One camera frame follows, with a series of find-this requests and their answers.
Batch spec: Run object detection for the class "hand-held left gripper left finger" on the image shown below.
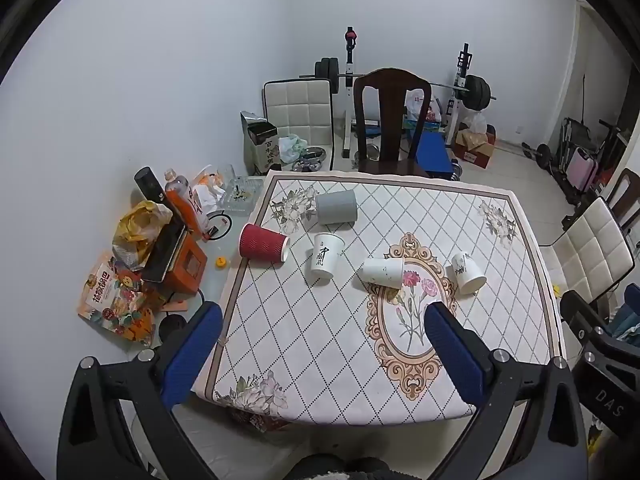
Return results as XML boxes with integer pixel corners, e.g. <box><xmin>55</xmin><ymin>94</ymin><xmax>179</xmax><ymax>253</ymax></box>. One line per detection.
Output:
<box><xmin>56</xmin><ymin>301</ymin><xmax>224</xmax><ymax>480</ymax></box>

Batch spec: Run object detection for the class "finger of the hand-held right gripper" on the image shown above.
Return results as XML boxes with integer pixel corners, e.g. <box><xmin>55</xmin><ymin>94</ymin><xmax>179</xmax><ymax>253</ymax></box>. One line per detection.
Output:
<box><xmin>560</xmin><ymin>290</ymin><xmax>621</xmax><ymax>356</ymax></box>

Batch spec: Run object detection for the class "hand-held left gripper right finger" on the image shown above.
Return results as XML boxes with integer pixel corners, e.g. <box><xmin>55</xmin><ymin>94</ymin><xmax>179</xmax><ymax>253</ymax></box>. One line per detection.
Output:
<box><xmin>400</xmin><ymin>301</ymin><xmax>589</xmax><ymax>480</ymax></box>

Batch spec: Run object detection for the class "white cup small dark print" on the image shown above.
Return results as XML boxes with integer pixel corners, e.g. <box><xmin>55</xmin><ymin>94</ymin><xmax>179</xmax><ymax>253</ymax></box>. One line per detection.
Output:
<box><xmin>451</xmin><ymin>252</ymin><xmax>487</xmax><ymax>296</ymax></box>

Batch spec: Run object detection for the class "plain white paper cup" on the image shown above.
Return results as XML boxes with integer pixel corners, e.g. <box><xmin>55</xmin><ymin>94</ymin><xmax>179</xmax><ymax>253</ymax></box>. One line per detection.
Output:
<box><xmin>362</xmin><ymin>257</ymin><xmax>405</xmax><ymax>290</ymax></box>

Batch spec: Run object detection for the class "red ribbed paper cup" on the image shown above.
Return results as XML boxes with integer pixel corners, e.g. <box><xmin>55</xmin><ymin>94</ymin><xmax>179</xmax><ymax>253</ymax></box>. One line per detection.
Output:
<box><xmin>239</xmin><ymin>223</ymin><xmax>291</xmax><ymax>264</ymax></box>

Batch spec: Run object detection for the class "white cup black brush print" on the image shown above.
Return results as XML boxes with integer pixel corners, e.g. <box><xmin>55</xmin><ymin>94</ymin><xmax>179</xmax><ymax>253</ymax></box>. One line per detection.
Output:
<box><xmin>306</xmin><ymin>233</ymin><xmax>345</xmax><ymax>285</ymax></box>

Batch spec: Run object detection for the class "grey ribbed paper cup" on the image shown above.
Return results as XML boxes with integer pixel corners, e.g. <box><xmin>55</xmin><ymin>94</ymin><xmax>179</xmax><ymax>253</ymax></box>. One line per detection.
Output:
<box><xmin>315</xmin><ymin>189</ymin><xmax>359</xmax><ymax>226</ymax></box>

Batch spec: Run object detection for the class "black round disc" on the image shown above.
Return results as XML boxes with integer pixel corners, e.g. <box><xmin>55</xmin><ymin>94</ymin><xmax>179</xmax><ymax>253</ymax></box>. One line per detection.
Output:
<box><xmin>160</xmin><ymin>315</ymin><xmax>187</xmax><ymax>343</ymax></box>

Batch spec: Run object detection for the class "dark blue cloth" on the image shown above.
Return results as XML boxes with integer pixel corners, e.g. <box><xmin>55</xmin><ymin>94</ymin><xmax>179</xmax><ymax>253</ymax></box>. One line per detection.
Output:
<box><xmin>607</xmin><ymin>282</ymin><xmax>640</xmax><ymax>347</ymax></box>

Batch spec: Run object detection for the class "white padded chair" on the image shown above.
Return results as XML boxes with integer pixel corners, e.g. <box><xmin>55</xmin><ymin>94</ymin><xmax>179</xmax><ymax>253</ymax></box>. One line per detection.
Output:
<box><xmin>263</xmin><ymin>79</ymin><xmax>335</xmax><ymax>171</ymax></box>
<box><xmin>539</xmin><ymin>197</ymin><xmax>636</xmax><ymax>306</ymax></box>

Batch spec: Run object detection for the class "orange box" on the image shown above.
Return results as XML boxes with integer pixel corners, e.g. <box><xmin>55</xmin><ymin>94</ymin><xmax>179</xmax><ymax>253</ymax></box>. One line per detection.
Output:
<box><xmin>142</xmin><ymin>232</ymin><xmax>208</xmax><ymax>307</ymax></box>

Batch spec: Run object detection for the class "orange snack packet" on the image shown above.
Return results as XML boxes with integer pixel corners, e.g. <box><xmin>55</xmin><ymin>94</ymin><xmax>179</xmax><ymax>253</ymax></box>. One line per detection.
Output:
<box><xmin>76</xmin><ymin>252</ymin><xmax>156</xmax><ymax>347</ymax></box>

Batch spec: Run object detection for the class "black flat tray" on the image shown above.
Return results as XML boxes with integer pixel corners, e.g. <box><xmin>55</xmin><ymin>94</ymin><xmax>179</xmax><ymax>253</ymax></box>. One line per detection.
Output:
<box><xmin>142</xmin><ymin>220</ymin><xmax>189</xmax><ymax>283</ymax></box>

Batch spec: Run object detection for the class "floral diamond pattern tablecloth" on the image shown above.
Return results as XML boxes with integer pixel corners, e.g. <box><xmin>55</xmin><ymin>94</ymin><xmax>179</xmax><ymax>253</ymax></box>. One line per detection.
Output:
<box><xmin>202</xmin><ymin>170</ymin><xmax>568</xmax><ymax>423</ymax></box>

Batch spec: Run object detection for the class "dark wooden chair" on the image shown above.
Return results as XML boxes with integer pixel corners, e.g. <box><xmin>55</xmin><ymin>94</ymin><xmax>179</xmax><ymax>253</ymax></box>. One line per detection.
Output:
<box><xmin>607</xmin><ymin>168</ymin><xmax>640</xmax><ymax>233</ymax></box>
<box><xmin>353</xmin><ymin>68</ymin><xmax>433</xmax><ymax>178</ymax></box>

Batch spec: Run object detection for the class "yellow plastic bag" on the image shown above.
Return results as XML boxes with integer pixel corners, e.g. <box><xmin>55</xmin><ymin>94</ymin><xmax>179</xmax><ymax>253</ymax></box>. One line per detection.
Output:
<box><xmin>112</xmin><ymin>200</ymin><xmax>173</xmax><ymax>267</ymax></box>

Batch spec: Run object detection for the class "pink suitcase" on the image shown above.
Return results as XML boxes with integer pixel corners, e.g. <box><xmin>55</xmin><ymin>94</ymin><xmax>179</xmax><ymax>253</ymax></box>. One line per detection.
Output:
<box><xmin>570</xmin><ymin>147</ymin><xmax>601</xmax><ymax>193</ymax></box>

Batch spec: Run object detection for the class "black dumbbell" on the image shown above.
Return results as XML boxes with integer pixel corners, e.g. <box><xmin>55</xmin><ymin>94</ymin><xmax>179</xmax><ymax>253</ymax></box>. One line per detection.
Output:
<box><xmin>521</xmin><ymin>142</ymin><xmax>555</xmax><ymax>170</ymax></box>

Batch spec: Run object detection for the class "crumpled white plastic bag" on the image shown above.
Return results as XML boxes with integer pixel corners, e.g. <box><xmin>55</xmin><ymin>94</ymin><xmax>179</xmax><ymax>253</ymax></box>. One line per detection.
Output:
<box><xmin>192</xmin><ymin>165</ymin><xmax>227</xmax><ymax>212</ymax></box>

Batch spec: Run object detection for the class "plastic bottle orange label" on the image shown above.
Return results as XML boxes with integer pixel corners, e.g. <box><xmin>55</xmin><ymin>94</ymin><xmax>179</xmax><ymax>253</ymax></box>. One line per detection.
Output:
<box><xmin>164</xmin><ymin>168</ymin><xmax>211</xmax><ymax>231</ymax></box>

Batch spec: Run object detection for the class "glass ashtray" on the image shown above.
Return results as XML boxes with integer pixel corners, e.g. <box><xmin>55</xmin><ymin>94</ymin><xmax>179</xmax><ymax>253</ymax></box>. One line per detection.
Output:
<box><xmin>220</xmin><ymin>176</ymin><xmax>264</xmax><ymax>214</ymax></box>

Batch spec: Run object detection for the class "black folded metal cart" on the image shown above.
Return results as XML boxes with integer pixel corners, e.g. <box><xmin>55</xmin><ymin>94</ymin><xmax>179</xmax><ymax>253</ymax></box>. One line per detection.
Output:
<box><xmin>557</xmin><ymin>117</ymin><xmax>592</xmax><ymax>171</ymax></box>

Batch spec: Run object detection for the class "cardboard box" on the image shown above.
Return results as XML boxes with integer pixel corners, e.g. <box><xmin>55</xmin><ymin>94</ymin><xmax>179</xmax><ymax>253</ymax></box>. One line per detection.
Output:
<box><xmin>452</xmin><ymin>127</ymin><xmax>497</xmax><ymax>169</ymax></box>

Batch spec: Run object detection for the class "blue weight bench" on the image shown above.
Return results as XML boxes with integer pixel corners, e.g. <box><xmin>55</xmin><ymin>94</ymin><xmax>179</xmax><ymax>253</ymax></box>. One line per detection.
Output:
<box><xmin>407</xmin><ymin>130</ymin><xmax>455</xmax><ymax>179</ymax></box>

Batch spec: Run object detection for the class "black and gold gift box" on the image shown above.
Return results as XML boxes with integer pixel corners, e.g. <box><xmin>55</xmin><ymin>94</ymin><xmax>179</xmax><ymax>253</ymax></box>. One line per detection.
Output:
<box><xmin>243</xmin><ymin>121</ymin><xmax>281</xmax><ymax>177</ymax></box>

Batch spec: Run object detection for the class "clear plastic bag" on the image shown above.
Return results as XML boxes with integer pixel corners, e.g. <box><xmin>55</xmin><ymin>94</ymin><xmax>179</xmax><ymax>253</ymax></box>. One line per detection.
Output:
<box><xmin>462</xmin><ymin>111</ymin><xmax>488</xmax><ymax>136</ymax></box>

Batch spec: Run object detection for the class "pale green plastic bag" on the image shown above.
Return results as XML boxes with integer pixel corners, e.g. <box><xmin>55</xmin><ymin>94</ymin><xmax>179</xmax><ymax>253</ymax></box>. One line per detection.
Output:
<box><xmin>278</xmin><ymin>135</ymin><xmax>307</xmax><ymax>163</ymax></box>

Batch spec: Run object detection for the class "barbell with black plates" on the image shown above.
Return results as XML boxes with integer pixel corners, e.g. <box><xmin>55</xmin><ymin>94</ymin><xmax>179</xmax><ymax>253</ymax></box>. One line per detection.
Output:
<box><xmin>300</xmin><ymin>57</ymin><xmax>497</xmax><ymax>111</ymax></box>

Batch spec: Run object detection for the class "white plastic bag red print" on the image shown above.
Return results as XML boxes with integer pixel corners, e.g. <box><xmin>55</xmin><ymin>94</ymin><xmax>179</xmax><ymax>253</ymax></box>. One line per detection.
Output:
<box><xmin>404</xmin><ymin>89</ymin><xmax>443</xmax><ymax>123</ymax></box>

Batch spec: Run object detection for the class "white barbell rack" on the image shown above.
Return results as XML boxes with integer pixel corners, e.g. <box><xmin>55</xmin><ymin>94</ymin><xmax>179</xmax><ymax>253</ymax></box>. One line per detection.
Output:
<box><xmin>341</xmin><ymin>26</ymin><xmax>476</xmax><ymax>161</ymax></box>

